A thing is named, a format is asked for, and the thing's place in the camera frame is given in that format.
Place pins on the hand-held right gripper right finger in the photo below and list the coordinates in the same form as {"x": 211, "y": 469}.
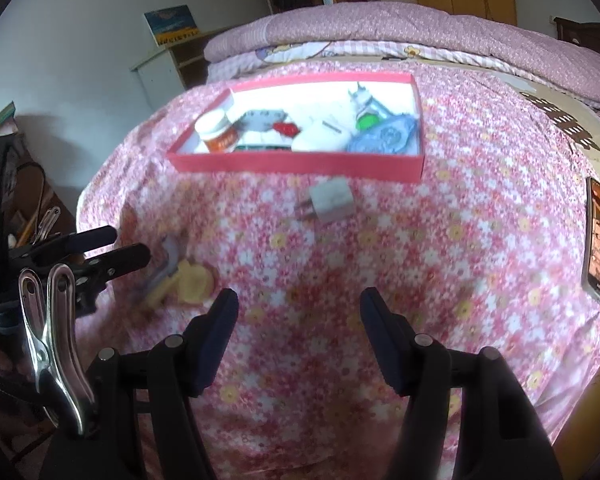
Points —
{"x": 382, "y": 340}

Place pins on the blue transparent oval case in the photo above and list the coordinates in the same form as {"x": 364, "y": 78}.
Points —
{"x": 385, "y": 137}

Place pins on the white plastic device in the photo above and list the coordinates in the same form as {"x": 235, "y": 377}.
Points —
{"x": 325, "y": 135}

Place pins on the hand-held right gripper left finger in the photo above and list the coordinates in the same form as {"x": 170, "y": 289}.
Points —
{"x": 220, "y": 332}

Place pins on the white jar orange label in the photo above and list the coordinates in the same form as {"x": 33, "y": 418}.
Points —
{"x": 217, "y": 132}

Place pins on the pink quilt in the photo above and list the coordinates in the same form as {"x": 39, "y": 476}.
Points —
{"x": 405, "y": 25}

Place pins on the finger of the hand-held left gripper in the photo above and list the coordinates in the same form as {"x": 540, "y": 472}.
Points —
{"x": 75, "y": 242}
{"x": 120, "y": 260}

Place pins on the pink shallow box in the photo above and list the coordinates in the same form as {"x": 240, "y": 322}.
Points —
{"x": 300, "y": 166}

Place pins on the grey curved plastic piece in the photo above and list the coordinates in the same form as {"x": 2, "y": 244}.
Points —
{"x": 167, "y": 252}

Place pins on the dark wooden headboard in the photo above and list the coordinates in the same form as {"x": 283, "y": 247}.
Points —
{"x": 587, "y": 37}

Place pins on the white charger plug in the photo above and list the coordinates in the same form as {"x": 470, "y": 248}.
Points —
{"x": 332, "y": 200}

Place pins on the white shelf unit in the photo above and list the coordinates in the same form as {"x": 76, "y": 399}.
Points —
{"x": 162, "y": 75}

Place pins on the pink floral bedsheet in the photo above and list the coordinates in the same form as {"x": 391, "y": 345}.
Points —
{"x": 430, "y": 260}

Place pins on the person's left hand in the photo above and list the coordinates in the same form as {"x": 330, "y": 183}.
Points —
{"x": 0, "y": 365}

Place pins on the grey building plate red brick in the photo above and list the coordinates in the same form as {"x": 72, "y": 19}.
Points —
{"x": 265, "y": 120}

